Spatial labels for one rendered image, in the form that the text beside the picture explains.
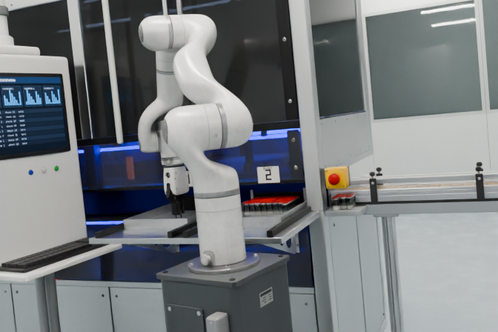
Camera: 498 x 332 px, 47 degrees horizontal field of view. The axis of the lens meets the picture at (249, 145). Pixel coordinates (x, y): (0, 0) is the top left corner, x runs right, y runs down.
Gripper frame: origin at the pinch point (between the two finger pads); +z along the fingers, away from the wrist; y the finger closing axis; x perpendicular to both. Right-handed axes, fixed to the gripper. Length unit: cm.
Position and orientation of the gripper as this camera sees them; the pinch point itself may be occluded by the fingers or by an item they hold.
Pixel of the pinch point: (178, 208)
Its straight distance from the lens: 207.6
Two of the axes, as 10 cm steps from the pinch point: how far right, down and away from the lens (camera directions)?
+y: 3.8, -0.7, 9.2
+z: 0.9, 10.0, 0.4
